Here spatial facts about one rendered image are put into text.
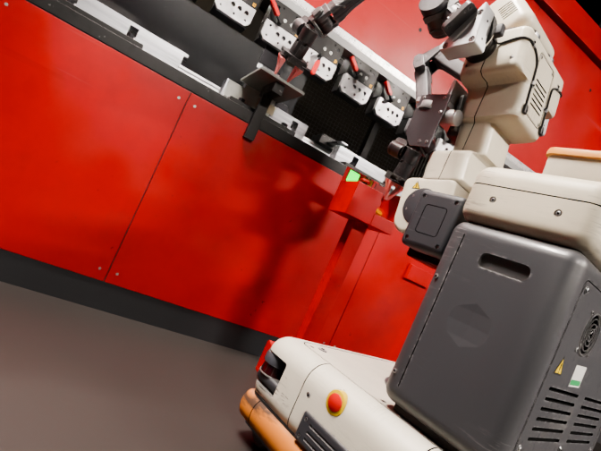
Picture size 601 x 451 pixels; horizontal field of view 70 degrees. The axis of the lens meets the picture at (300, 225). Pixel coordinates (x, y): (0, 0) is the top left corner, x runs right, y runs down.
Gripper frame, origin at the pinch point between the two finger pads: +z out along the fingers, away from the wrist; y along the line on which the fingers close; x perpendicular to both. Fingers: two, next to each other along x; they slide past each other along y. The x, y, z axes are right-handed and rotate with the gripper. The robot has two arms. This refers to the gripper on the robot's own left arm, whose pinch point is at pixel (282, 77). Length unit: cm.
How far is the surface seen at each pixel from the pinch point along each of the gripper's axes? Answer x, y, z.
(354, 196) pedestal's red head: 40, -33, 13
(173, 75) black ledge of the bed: 6.1, 33.6, 18.0
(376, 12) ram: -39, -30, -38
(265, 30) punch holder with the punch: -20.6, 9.9, -7.5
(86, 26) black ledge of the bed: 6, 63, 18
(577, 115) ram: -52, -172, -62
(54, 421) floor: 110, 31, 56
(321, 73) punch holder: -19.6, -18.7, -6.0
